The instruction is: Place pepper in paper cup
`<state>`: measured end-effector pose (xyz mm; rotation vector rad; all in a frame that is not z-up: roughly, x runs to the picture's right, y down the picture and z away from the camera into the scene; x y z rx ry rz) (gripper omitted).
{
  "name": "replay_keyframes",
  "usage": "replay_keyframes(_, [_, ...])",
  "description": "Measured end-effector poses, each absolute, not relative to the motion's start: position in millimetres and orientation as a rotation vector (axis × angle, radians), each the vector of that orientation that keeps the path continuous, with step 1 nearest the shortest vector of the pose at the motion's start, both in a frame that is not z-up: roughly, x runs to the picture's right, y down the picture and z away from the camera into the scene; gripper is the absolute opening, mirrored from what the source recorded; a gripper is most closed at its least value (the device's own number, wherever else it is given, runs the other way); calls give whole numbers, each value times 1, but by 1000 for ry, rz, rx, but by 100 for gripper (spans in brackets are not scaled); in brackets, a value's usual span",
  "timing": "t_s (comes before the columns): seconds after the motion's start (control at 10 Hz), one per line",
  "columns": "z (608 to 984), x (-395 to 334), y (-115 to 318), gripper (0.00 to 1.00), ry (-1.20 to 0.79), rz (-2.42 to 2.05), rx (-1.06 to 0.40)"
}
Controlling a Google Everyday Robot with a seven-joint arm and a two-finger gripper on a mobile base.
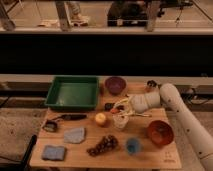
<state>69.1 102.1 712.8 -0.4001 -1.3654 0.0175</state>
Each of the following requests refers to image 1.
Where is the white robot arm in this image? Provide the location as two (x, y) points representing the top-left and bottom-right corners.
(114, 83), (213, 171)

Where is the black knife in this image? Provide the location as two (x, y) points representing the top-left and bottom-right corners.
(52, 114), (87, 121)

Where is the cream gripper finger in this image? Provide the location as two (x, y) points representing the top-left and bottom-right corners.
(113, 98), (129, 108)
(123, 112), (151, 117)

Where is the white shoe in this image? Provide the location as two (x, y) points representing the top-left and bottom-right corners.
(71, 14), (90, 27)

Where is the blue small cup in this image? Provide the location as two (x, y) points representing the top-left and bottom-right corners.
(125, 138), (141, 155)

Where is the green plastic tray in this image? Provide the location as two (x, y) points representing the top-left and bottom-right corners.
(45, 76), (99, 111)

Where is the black pole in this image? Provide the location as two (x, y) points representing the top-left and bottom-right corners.
(20, 135), (37, 171)

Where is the purple bowl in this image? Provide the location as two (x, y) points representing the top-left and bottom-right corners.
(105, 76), (126, 95)

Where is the small dark toy figure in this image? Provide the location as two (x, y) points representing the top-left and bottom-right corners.
(146, 80), (157, 92)

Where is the red pepper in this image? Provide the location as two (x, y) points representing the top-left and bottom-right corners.
(110, 108), (121, 114)

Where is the wooden board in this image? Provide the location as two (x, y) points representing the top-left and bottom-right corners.
(30, 92), (182, 170)

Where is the dark round object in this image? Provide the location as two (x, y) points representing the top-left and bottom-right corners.
(104, 103), (115, 111)

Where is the black bag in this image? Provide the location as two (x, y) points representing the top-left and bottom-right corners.
(107, 0), (148, 27)

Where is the dark grape bunch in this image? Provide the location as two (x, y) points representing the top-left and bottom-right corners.
(87, 135), (118, 157)

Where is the red-brown bowl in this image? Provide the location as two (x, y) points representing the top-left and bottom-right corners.
(147, 120), (174, 147)

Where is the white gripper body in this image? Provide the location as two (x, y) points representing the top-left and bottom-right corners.
(130, 92), (160, 113)

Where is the yellow apple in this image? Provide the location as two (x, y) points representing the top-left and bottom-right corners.
(95, 113), (107, 126)

